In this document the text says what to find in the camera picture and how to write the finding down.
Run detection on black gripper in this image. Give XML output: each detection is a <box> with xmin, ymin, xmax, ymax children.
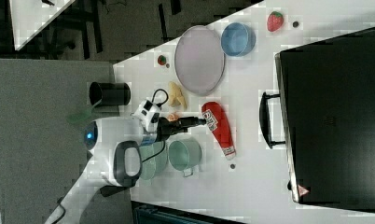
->
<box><xmin>157</xmin><ymin>117</ymin><xmax>206</xmax><ymax>142</ymax></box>

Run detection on red strawberry toy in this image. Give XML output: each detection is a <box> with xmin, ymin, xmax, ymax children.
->
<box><xmin>267</xmin><ymin>11</ymin><xmax>284</xmax><ymax>32</ymax></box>

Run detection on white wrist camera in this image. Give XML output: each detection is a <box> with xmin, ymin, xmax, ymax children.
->
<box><xmin>132</xmin><ymin>100</ymin><xmax>161</xmax><ymax>132</ymax></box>

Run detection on black camera cable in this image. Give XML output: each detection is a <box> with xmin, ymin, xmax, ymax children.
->
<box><xmin>151</xmin><ymin>88</ymin><xmax>170</xmax><ymax>108</ymax></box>

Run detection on blue bowl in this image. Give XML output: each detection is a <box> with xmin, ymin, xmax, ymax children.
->
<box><xmin>221</xmin><ymin>22</ymin><xmax>256</xmax><ymax>57</ymax></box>

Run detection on red ketchup bottle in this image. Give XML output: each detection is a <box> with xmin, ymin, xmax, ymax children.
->
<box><xmin>201</xmin><ymin>102</ymin><xmax>236</xmax><ymax>161</ymax></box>

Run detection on green spatula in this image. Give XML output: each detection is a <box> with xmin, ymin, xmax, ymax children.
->
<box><xmin>66</xmin><ymin>100</ymin><xmax>102</xmax><ymax>123</ymax></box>

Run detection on orange half slice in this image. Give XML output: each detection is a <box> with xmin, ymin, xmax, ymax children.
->
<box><xmin>167</xmin><ymin>114</ymin><xmax>179</xmax><ymax>121</ymax></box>

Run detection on green metal cup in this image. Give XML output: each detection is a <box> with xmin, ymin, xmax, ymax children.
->
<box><xmin>168</xmin><ymin>138</ymin><xmax>202</xmax><ymax>177</ymax></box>

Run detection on large grey round plate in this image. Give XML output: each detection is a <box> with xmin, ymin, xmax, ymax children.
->
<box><xmin>174</xmin><ymin>25</ymin><xmax>225</xmax><ymax>96</ymax></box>

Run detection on peeled banana toy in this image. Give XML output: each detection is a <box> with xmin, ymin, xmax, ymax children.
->
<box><xmin>168</xmin><ymin>81</ymin><xmax>188</xmax><ymax>108</ymax></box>

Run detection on small red green strawberry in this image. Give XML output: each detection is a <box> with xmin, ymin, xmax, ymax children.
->
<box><xmin>158</xmin><ymin>55</ymin><xmax>167</xmax><ymax>65</ymax></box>

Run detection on black pot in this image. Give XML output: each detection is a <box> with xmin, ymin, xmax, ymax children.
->
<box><xmin>89</xmin><ymin>82</ymin><xmax>131</xmax><ymax>106</ymax></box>

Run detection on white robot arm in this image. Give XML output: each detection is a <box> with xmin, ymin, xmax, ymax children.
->
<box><xmin>45</xmin><ymin>116</ymin><xmax>206</xmax><ymax>224</ymax></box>

